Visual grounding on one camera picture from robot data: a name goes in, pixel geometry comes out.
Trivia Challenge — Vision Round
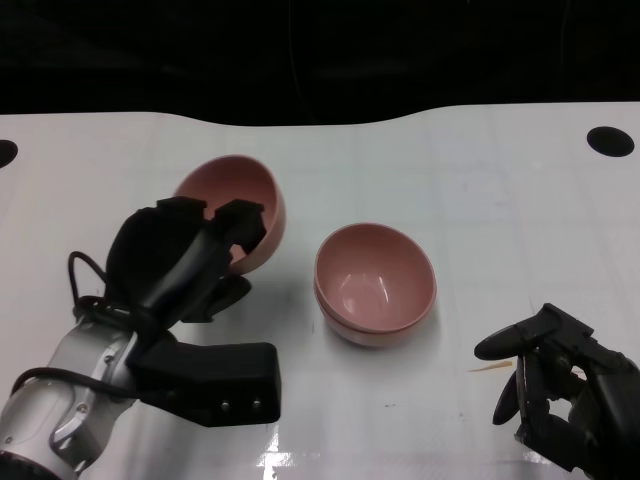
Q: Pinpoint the small wooden splinter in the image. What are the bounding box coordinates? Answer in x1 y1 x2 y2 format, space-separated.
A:
467 360 514 374

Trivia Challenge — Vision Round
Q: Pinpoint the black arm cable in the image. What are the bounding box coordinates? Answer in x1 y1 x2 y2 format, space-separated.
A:
67 250 166 341

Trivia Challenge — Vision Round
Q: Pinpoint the pink plastic bowl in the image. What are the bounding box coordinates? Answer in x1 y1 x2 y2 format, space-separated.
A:
314 299 431 350
313 222 438 334
172 154 289 276

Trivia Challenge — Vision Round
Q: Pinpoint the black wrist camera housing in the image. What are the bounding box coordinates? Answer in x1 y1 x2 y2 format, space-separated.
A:
127 342 281 430

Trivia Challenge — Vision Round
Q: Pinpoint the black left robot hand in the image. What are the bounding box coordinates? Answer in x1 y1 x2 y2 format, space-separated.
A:
105 196 266 324

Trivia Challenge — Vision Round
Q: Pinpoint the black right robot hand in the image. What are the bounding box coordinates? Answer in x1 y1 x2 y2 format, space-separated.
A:
473 302 640 474

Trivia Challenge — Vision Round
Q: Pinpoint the black backdrop cloth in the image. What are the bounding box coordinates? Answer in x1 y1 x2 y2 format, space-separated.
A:
0 0 640 129

